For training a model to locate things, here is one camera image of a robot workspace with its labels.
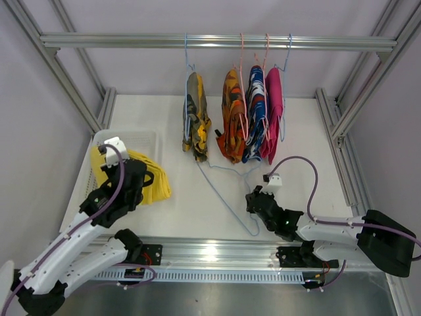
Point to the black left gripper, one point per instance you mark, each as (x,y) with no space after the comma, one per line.
(109,170)

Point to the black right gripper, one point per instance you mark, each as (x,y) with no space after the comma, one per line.
(256,191)

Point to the light blue wire hanger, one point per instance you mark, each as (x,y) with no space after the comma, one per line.
(230,186)

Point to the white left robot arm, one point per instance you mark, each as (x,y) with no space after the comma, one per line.
(43,285)

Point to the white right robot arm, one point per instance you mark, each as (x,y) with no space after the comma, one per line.
(373,238)

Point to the olive yellow camouflage trousers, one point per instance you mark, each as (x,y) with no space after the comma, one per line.
(201,120)

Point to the orange camouflage trousers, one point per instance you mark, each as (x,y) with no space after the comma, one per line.
(231,141)

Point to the blue white patterned trousers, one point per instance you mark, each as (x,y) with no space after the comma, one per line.
(255,113)

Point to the blue hanger of camouflage trousers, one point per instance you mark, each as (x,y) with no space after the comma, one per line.
(188,121)

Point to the pink trousers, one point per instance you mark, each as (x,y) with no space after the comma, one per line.
(275,112)

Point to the white plastic basket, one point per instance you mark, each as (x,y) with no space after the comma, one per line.
(141,145)

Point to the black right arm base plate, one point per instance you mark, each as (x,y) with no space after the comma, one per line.
(301,257)

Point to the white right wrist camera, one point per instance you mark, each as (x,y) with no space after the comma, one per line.
(272,183)

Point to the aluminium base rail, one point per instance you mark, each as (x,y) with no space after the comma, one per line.
(210,253)

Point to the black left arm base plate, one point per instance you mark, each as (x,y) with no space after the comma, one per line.
(151,255)

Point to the white slotted cable duct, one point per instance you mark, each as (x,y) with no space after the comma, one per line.
(157,274)

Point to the aluminium hanging rail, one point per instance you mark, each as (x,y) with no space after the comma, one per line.
(207,41)

